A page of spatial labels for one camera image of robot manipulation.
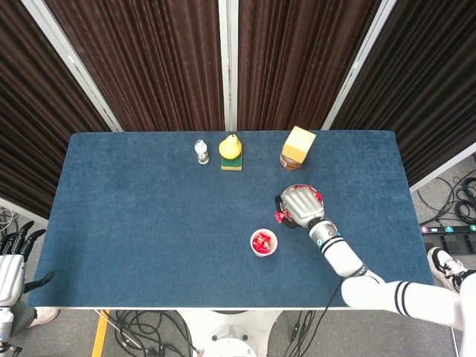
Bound grey floor cables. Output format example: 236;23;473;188
0;206;18;228

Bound small white drink bottle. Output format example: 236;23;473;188
193;139;210;165

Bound yellow floor tape strip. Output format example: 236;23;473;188
91;310;111;357

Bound black floor cable tangle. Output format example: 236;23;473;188
111;310;202;357

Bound yellow pear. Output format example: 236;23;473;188
218;132;244;161

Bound black coiled floor cables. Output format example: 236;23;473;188
416;174;476;226

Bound white black sneaker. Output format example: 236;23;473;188
426;246;470;295

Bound black foot pedal board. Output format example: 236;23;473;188
419;222;476;261

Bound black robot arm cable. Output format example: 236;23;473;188
314;285;343;328

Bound black trouser leg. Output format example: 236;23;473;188
454;268;476;287

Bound brown pleated partition panel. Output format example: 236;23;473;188
329;0;476;187
0;0;112;220
237;0;383;131
43;0;226;132

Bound glass honey jar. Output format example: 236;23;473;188
279;144;304;173

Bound white partition post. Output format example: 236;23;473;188
20;0;124;133
321;0;396;131
217;0;239;132

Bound yellow foam block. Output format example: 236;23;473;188
281;125;318;164

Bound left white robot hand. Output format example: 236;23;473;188
0;221;56;308

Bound white table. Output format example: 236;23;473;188
36;305;350;312

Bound white partition base rail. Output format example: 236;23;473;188
0;196;49;226
408;150;476;193

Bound white paper cup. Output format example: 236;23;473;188
249;228;279;258

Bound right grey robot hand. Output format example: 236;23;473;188
274;185;327;228

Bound green yellow scouring sponge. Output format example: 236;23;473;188
220;144;245;172

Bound round steel plate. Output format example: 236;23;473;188
279;183;325;228

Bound plain white sneaker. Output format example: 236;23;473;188
28;307;60;328

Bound blue table mat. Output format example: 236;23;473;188
28;130;438;309

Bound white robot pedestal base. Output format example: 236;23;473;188
174;309;286;357

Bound black cable with inline box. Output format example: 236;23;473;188
286;310;317;357

